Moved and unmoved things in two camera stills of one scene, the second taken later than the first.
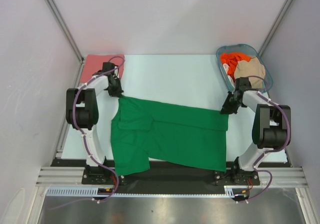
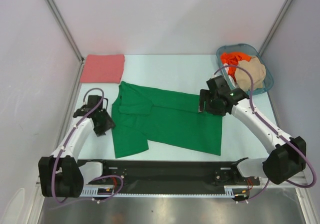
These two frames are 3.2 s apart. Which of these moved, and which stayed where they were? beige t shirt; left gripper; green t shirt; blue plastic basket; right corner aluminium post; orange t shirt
Moved: left gripper; green t shirt
Stayed: beige t shirt; right corner aluminium post; blue plastic basket; orange t shirt
